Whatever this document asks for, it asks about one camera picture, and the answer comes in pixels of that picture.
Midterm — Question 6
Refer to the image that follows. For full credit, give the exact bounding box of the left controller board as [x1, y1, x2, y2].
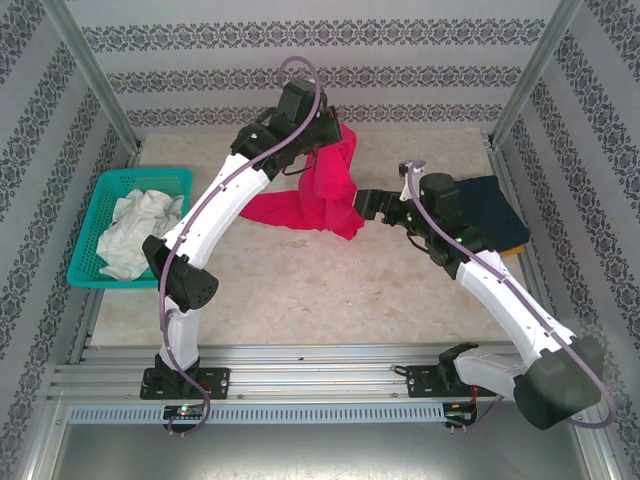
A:
[163, 404, 206, 420]

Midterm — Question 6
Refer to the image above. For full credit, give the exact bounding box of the teal plastic basket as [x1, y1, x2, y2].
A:
[66, 167, 194, 290]

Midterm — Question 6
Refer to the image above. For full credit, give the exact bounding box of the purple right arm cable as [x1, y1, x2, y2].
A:
[407, 159, 617, 430]

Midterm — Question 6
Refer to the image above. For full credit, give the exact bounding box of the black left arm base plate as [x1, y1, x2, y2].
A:
[139, 367, 231, 400]

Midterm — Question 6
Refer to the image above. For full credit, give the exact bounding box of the aluminium frame rail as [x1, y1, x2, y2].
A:
[47, 342, 586, 402]

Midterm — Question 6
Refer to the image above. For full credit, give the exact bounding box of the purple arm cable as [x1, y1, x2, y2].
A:
[407, 159, 617, 430]
[157, 55, 324, 439]

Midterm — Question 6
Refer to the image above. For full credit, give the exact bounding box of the red t-shirt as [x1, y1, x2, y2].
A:
[239, 123, 366, 242]

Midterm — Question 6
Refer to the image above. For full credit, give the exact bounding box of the white crumpled t-shirt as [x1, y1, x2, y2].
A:
[96, 188, 186, 281]

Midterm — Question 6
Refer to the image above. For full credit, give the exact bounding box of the aluminium frame post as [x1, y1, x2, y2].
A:
[42, 0, 144, 151]
[487, 0, 584, 149]

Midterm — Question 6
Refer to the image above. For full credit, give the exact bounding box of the grey slotted cable duct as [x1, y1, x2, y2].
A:
[67, 403, 446, 424]

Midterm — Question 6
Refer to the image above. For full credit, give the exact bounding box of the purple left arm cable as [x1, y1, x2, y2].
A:
[157, 55, 324, 439]

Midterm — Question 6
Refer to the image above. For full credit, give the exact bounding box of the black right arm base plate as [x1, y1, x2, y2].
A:
[404, 364, 497, 399]

